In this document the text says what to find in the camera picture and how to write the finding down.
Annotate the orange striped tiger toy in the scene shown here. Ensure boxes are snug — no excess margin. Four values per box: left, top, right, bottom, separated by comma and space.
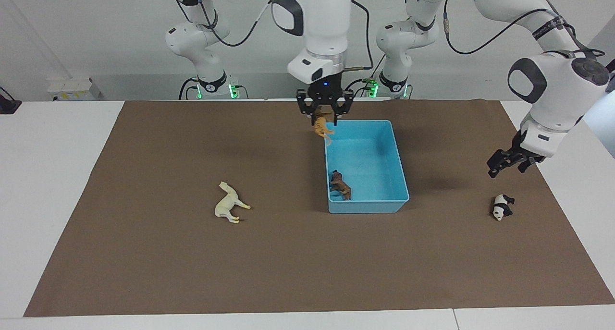
313, 110, 335, 147

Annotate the black and white panda toy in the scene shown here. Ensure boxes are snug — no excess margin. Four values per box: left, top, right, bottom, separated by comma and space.
491, 194, 515, 221

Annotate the brown lion toy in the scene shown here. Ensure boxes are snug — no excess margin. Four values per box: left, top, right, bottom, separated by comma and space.
329, 171, 352, 201

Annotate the cream horse toy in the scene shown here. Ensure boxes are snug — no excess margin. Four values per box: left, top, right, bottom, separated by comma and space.
214, 182, 251, 224

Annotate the light blue storage box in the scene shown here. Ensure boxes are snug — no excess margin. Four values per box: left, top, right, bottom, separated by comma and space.
324, 120, 410, 214

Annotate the brown table mat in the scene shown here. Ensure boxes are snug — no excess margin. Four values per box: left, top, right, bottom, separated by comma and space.
23, 98, 615, 318

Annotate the black device at table edge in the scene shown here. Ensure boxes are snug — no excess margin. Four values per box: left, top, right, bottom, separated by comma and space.
0, 86, 23, 115

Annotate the right arm wrist cable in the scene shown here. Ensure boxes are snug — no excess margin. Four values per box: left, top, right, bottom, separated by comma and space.
344, 0, 374, 72

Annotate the arm wrist cable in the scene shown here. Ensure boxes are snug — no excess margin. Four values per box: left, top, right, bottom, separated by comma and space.
545, 0, 607, 60
344, 0, 374, 72

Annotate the right arm elbow cable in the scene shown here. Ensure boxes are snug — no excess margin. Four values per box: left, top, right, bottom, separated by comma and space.
173, 0, 277, 48

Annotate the arm elbow cable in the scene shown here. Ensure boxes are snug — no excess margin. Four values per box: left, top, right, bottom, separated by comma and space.
443, 0, 549, 55
173, 0, 277, 48

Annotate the left arm elbow cable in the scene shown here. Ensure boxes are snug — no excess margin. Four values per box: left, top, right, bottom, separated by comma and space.
443, 0, 549, 55

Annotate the left arm wrist cable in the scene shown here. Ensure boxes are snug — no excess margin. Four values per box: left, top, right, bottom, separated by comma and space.
545, 0, 607, 60

